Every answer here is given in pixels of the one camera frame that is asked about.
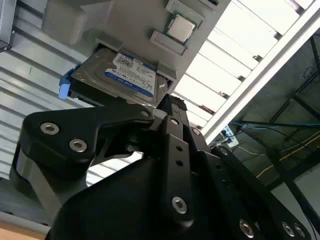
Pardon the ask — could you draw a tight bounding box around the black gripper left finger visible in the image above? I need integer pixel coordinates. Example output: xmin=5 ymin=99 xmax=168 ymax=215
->
xmin=9 ymin=94 xmax=198 ymax=224

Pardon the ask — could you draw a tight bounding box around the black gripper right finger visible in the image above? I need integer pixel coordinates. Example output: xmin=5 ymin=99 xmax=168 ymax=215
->
xmin=171 ymin=95 xmax=316 ymax=240

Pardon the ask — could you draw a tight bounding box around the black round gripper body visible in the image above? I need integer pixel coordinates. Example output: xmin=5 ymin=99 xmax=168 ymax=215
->
xmin=47 ymin=157 xmax=316 ymax=240

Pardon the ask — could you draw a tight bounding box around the hard disk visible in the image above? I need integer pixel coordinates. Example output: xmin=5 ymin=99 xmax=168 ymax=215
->
xmin=58 ymin=46 xmax=174 ymax=106

